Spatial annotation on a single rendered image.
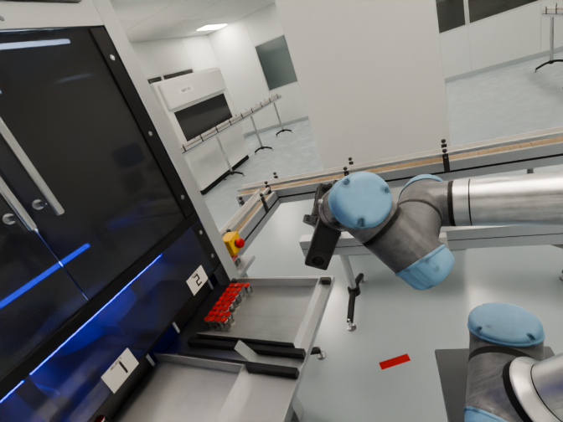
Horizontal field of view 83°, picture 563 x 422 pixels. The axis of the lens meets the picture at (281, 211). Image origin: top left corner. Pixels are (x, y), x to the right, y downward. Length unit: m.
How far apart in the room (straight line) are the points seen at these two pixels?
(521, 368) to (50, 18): 1.16
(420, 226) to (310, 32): 1.87
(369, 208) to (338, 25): 1.84
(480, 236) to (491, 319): 1.16
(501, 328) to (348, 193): 0.42
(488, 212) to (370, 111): 1.72
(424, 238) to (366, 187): 0.11
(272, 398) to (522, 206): 0.65
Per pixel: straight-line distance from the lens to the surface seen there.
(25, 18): 0.99
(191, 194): 1.13
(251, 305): 1.13
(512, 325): 0.73
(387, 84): 2.17
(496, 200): 0.55
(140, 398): 1.09
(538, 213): 0.56
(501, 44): 8.83
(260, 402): 0.88
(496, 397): 0.64
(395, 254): 0.46
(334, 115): 2.26
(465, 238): 1.87
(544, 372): 0.62
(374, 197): 0.42
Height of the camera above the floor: 1.55
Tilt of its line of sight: 23 degrees down
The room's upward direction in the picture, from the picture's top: 20 degrees counter-clockwise
